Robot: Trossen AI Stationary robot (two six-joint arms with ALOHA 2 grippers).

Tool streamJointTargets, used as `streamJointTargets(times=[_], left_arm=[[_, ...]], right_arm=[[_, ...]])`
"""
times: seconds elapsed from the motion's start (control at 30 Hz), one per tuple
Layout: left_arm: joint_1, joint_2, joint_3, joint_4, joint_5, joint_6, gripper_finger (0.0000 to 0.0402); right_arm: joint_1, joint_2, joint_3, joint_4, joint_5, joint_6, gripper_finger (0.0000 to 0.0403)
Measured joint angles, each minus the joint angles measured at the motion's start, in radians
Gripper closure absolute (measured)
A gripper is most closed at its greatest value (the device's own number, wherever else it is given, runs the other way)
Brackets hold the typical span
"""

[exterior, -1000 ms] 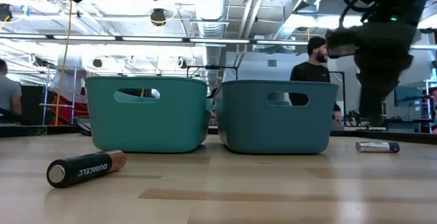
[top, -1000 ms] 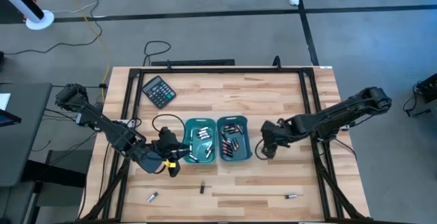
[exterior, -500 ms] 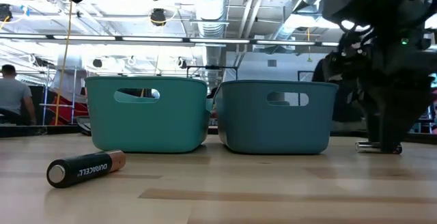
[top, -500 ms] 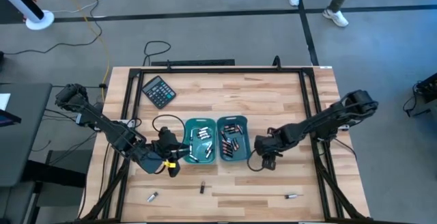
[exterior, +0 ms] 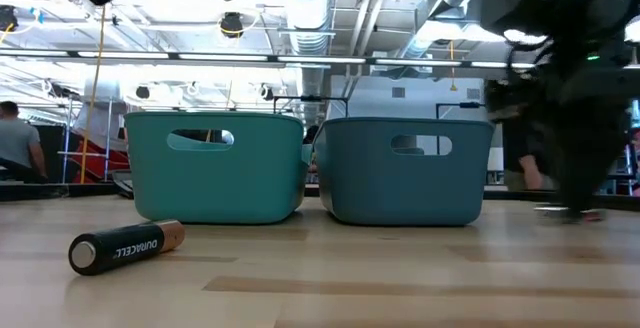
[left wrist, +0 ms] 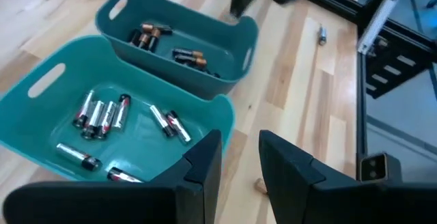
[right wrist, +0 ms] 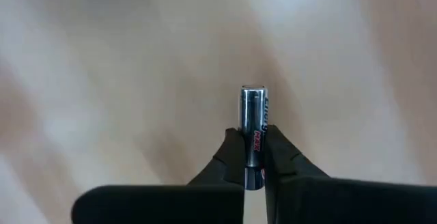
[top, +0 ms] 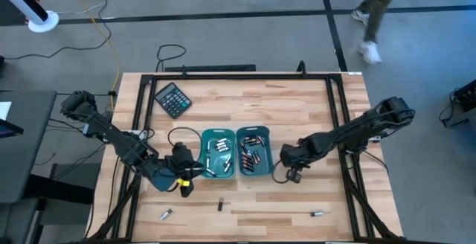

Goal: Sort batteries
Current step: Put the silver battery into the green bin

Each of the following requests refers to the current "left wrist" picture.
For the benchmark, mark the black box white labels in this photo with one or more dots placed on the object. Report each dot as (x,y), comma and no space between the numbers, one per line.
(396,67)

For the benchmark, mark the teal green plastic bin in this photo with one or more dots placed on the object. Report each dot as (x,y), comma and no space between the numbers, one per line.
(34,121)

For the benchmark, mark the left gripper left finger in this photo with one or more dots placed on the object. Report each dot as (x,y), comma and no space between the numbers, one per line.
(102,203)

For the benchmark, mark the silver aluminium extrusion bar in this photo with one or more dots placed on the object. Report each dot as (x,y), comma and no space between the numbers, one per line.
(379,20)

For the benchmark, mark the blue-grey plastic bin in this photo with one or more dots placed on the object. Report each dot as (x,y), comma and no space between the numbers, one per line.
(211,36)

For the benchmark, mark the black table-level camera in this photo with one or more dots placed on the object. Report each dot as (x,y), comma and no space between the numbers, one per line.
(379,167)

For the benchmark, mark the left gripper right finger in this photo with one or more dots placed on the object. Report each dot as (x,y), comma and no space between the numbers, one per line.
(341,203)

